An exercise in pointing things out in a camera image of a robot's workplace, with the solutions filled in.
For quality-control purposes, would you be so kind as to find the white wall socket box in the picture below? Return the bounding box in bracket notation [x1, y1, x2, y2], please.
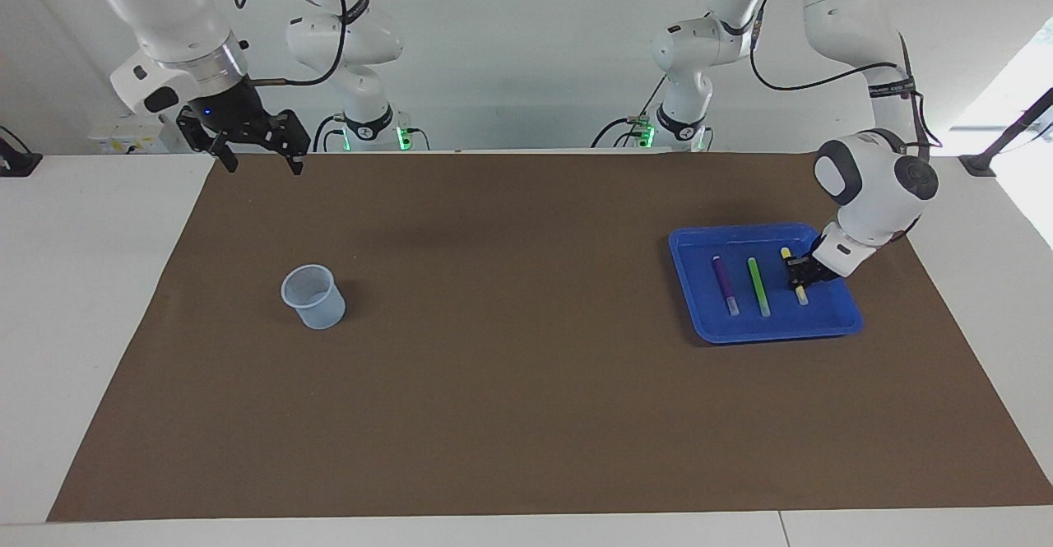
[89, 115, 186, 155]

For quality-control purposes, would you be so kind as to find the blue plastic tray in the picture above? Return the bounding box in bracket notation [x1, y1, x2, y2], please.
[668, 222, 865, 345]

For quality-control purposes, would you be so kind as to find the black right arm base cable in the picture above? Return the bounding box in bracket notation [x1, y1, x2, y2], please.
[313, 114, 350, 153]

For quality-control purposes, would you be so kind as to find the translucent plastic cup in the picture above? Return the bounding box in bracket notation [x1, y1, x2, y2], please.
[281, 264, 346, 331]

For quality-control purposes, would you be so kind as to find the black arm base cable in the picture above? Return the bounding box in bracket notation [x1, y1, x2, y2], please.
[313, 114, 350, 153]
[591, 78, 669, 150]

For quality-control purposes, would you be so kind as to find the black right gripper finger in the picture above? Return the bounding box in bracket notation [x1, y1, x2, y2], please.
[177, 113, 240, 174]
[263, 109, 312, 176]

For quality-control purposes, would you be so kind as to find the brown table mat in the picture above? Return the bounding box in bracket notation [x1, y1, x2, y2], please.
[47, 151, 1053, 523]

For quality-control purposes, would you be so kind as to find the green pen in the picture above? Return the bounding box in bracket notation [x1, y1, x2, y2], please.
[747, 257, 772, 318]

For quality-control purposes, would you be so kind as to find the black left arm base cable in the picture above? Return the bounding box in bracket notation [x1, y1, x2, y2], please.
[591, 78, 669, 150]

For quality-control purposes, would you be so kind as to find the black stand with pole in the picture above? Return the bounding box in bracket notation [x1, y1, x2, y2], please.
[958, 86, 1053, 178]

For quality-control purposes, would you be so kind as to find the black table clamp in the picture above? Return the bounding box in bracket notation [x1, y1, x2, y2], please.
[0, 125, 44, 178]

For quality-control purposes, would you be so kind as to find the purple pen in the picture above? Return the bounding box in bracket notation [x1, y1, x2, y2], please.
[712, 256, 740, 317]

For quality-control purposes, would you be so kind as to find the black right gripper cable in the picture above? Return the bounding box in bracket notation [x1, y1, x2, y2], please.
[233, 0, 347, 87]

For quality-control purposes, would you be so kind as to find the yellow pen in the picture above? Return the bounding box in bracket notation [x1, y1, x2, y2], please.
[780, 248, 809, 307]

